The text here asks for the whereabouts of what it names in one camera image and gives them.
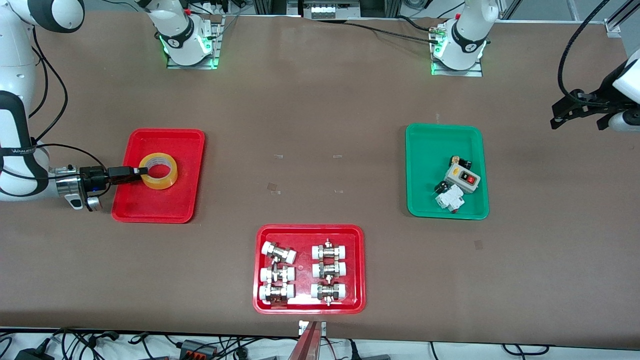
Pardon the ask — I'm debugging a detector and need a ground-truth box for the yellow packing tape roll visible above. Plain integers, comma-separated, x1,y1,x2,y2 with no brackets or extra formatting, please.
138,152,179,191

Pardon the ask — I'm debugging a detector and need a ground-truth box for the empty red plastic tray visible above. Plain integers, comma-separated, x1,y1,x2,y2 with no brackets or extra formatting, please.
111,128,206,224

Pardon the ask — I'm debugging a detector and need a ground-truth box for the green plastic tray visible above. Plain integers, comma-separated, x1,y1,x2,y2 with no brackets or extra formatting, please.
405,123,490,221

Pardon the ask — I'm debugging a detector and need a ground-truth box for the red tray holding fittings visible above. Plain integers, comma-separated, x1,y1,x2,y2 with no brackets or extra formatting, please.
252,224,367,315

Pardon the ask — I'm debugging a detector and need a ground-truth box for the aluminium corner profile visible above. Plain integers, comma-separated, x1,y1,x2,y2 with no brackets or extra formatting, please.
604,0,640,39

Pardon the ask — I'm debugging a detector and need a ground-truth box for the white circuit breaker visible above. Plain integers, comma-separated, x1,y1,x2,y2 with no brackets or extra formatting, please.
435,186,466,214

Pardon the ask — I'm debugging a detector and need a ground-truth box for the metal fitting with white caps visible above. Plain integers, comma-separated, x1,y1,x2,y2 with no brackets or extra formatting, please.
310,281,348,306
312,240,348,261
260,265,296,284
261,241,297,264
312,261,348,280
258,283,296,305

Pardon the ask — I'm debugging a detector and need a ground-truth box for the black connector with red buttons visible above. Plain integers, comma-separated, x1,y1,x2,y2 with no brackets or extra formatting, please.
179,339,219,360

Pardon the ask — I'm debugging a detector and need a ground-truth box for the black power adapter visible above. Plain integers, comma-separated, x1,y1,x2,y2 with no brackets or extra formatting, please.
14,347,56,360

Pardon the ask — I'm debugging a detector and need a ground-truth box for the small white label plate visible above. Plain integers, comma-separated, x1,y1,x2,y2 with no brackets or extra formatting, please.
298,320,327,336

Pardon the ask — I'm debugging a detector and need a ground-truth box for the red metal bar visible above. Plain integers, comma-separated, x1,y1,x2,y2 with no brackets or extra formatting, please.
289,321,326,360

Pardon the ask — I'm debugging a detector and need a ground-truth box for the white electrical box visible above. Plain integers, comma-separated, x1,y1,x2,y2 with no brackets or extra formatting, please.
302,0,362,21

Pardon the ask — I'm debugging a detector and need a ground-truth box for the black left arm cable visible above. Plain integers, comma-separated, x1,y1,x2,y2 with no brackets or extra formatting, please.
558,0,626,99

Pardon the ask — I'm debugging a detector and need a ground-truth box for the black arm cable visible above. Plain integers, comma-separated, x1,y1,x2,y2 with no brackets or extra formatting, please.
558,0,626,99
27,25,110,176

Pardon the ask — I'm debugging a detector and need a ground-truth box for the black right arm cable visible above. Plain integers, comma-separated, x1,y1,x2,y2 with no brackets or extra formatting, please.
27,25,110,176

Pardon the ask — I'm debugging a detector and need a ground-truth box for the aluminium left arm base plate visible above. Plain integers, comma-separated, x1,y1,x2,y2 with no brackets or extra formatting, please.
430,20,484,78

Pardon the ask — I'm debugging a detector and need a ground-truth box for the grey on-off switch box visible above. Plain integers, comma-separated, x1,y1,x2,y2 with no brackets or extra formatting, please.
443,164,481,195

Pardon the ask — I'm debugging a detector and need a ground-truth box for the aluminium right arm base plate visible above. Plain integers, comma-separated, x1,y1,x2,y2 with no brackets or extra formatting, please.
166,14,224,70

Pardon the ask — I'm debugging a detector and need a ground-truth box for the black floor cable bundle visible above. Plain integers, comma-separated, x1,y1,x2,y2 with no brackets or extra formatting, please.
0,327,173,360

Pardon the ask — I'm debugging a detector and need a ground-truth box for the black cable on table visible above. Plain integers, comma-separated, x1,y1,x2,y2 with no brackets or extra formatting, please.
345,16,447,45

